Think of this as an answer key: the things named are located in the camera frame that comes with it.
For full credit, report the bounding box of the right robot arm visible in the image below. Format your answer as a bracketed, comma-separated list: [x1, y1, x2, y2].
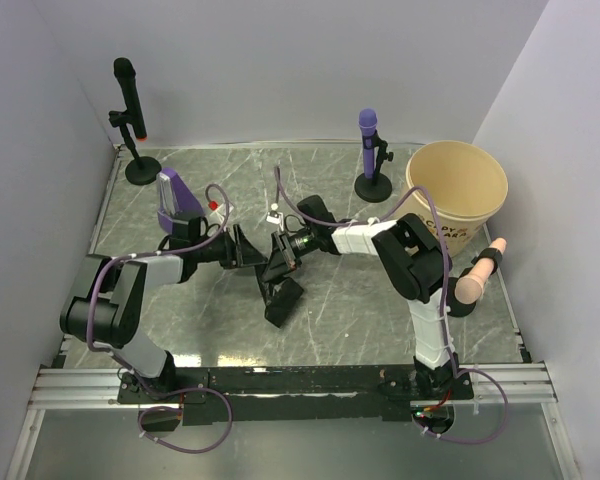
[256, 195, 457, 399]

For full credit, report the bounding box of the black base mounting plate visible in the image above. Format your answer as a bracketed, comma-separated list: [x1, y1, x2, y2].
[118, 364, 474, 426]

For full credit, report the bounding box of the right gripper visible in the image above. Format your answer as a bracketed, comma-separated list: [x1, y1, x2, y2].
[262, 226, 318, 282]

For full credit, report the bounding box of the aluminium rail frame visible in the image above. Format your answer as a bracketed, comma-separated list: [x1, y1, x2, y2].
[17, 149, 578, 479]

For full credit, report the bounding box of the purple metronome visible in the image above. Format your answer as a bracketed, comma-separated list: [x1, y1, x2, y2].
[156, 167, 204, 234]

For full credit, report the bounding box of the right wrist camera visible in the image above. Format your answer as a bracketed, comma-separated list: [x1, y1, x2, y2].
[265, 203, 284, 227]

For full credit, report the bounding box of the black microphone stand left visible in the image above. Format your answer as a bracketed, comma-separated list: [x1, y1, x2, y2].
[108, 111, 162, 186]

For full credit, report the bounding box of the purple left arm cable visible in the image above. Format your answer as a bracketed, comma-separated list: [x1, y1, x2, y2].
[84, 184, 234, 454]

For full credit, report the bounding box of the black microphone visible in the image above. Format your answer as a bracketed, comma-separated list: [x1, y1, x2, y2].
[113, 57, 147, 140]

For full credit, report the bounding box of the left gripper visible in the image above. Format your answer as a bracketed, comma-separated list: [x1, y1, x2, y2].
[193, 224, 269, 270]

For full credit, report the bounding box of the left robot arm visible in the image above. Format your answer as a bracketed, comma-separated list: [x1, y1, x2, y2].
[59, 212, 267, 402]

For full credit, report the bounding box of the purple microphone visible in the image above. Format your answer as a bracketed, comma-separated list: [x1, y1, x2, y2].
[358, 108, 377, 180]

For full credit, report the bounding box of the black trash bag roll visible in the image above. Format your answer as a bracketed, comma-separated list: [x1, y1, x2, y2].
[255, 265, 304, 328]

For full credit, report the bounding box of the beige paper trash bin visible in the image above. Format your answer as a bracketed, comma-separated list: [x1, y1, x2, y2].
[391, 141, 508, 256]

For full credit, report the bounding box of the beige microphone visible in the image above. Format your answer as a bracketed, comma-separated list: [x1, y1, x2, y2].
[454, 237, 507, 305]

